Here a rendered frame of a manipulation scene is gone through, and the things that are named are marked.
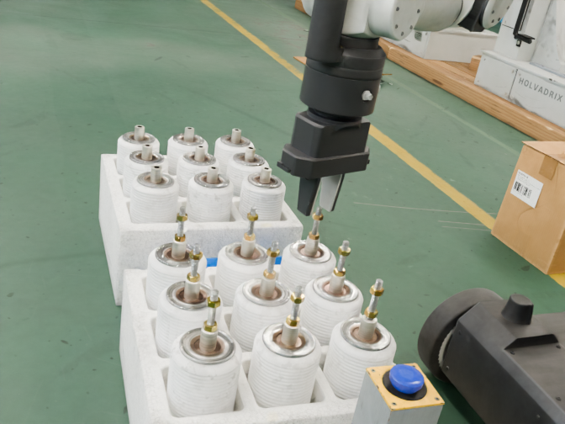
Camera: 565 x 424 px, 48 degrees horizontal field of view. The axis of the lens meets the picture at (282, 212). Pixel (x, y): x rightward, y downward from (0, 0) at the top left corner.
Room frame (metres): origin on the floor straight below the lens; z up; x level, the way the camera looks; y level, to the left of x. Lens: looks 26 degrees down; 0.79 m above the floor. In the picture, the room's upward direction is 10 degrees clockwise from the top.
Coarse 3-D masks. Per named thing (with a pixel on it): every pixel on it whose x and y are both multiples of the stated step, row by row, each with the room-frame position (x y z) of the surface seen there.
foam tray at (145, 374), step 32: (128, 288) 0.89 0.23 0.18; (128, 320) 0.85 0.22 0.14; (224, 320) 0.87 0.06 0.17; (128, 352) 0.83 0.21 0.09; (128, 384) 0.81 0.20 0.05; (160, 384) 0.67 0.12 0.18; (320, 384) 0.73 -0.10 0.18; (160, 416) 0.62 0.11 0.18; (192, 416) 0.63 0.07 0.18; (224, 416) 0.64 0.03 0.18; (256, 416) 0.65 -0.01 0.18; (288, 416) 0.66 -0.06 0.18; (320, 416) 0.67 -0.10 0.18; (352, 416) 0.69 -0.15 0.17
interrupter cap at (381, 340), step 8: (352, 320) 0.80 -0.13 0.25; (360, 320) 0.81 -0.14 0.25; (344, 328) 0.78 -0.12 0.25; (352, 328) 0.78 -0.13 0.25; (376, 328) 0.79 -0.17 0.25; (384, 328) 0.79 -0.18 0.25; (344, 336) 0.76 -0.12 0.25; (352, 336) 0.76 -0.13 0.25; (376, 336) 0.78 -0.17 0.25; (384, 336) 0.77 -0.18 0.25; (352, 344) 0.74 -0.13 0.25; (360, 344) 0.74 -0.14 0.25; (368, 344) 0.75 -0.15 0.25; (376, 344) 0.75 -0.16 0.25; (384, 344) 0.75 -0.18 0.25
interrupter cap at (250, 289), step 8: (256, 280) 0.86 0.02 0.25; (248, 288) 0.84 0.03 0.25; (256, 288) 0.85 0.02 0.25; (280, 288) 0.85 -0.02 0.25; (248, 296) 0.81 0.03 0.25; (256, 296) 0.82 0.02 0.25; (264, 296) 0.83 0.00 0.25; (272, 296) 0.83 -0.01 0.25; (280, 296) 0.83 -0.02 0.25; (288, 296) 0.83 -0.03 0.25; (256, 304) 0.80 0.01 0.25; (264, 304) 0.80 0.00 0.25; (272, 304) 0.80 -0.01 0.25; (280, 304) 0.81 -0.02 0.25
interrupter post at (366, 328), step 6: (366, 318) 0.77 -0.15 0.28; (360, 324) 0.77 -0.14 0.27; (366, 324) 0.76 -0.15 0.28; (372, 324) 0.76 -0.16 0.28; (360, 330) 0.77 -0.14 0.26; (366, 330) 0.76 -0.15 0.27; (372, 330) 0.77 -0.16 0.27; (360, 336) 0.77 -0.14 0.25; (366, 336) 0.76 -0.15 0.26; (372, 336) 0.77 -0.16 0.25
